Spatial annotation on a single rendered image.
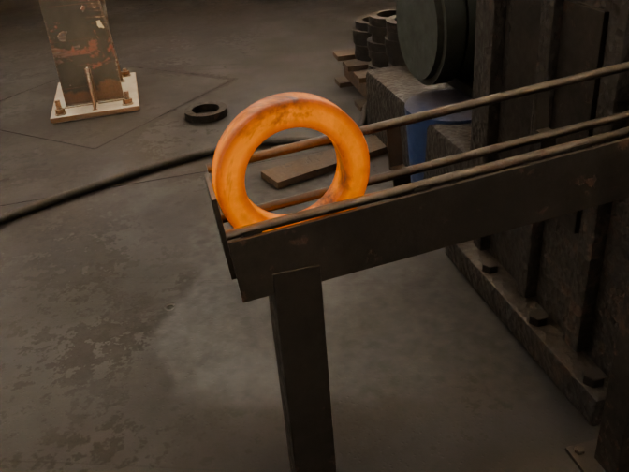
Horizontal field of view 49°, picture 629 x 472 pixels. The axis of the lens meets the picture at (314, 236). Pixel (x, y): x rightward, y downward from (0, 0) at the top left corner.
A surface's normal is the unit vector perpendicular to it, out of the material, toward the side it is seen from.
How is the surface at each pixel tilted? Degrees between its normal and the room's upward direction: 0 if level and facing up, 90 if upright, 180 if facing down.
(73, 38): 90
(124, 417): 0
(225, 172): 90
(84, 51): 90
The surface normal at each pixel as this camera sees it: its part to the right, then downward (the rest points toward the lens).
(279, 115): 0.30, 0.45
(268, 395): -0.07, -0.87
